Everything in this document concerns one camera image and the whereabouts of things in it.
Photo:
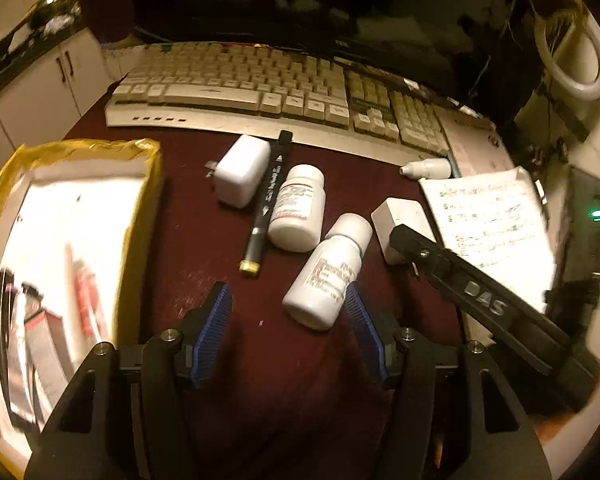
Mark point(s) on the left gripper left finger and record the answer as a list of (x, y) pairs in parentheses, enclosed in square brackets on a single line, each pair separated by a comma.
[(122, 415)]

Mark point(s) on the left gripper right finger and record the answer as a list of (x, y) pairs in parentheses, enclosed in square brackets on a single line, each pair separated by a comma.
[(453, 414)]

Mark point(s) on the white red striped box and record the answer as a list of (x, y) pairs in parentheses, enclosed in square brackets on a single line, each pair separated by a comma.
[(46, 341)]

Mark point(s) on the packaged pink item blister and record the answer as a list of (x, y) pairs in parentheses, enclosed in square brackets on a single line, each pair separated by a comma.
[(92, 320)]

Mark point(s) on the small white plug cube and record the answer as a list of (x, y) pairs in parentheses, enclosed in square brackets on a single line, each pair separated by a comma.
[(395, 212)]

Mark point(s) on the white pill bottle green label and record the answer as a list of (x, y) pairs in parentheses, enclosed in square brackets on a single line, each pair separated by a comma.
[(317, 294)]

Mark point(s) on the black marker pen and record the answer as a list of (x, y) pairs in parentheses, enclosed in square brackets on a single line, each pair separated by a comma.
[(273, 179)]

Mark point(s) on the white pill bottle red label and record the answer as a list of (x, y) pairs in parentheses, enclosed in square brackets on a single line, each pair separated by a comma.
[(297, 219)]

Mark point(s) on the white power adapter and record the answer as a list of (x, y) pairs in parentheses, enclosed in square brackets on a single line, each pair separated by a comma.
[(237, 175)]

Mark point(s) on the white lined notebook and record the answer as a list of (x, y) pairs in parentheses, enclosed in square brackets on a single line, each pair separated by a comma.
[(495, 222)]

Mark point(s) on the black device green light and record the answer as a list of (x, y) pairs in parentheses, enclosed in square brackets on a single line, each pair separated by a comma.
[(578, 278)]

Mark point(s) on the small white dropper bottle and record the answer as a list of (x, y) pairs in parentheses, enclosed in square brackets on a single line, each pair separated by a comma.
[(431, 168)]

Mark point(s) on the yellow taped foam tray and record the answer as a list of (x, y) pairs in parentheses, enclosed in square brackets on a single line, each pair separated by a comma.
[(89, 200)]

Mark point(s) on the beige computer keyboard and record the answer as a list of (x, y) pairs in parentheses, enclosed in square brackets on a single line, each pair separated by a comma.
[(255, 89)]

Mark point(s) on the monitor with maroon cloth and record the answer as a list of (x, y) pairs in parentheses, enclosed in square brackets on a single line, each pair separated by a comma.
[(457, 46)]

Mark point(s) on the lower kitchen cabinets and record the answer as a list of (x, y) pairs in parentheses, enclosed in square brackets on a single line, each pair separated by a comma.
[(43, 103)]

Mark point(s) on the white ring light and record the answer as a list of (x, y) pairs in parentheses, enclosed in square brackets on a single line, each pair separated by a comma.
[(569, 48)]

